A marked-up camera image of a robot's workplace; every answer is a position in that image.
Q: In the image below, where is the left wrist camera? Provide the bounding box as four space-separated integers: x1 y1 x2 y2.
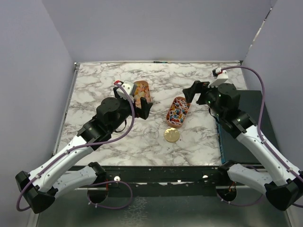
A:
115 80 136 100

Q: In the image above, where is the clear glass jar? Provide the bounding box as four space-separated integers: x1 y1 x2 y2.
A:
143 126 159 144

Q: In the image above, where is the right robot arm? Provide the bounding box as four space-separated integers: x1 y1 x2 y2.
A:
182 80 303 211

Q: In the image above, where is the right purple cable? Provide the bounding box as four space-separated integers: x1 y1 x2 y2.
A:
220 66 303 180

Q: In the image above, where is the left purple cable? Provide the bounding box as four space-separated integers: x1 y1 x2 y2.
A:
16 81 136 211

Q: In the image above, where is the pink tray of gummy candies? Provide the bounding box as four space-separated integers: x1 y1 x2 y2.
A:
134 80 152 108

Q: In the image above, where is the gold jar lid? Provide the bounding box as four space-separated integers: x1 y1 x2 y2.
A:
164 128 180 142

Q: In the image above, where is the pink tray of lollipops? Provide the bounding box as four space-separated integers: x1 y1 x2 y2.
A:
166 96 190 128

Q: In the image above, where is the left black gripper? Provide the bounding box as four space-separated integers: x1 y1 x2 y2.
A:
110 87 152 132

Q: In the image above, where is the blue network switch box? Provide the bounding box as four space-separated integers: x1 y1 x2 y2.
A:
213 89 279 164

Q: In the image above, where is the purple cable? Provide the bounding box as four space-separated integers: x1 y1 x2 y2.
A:
220 66 303 180
16 81 136 211

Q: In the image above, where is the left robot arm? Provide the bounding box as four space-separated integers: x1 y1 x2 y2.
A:
15 85 152 214

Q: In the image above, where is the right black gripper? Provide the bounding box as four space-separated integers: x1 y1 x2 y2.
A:
183 79 225 118

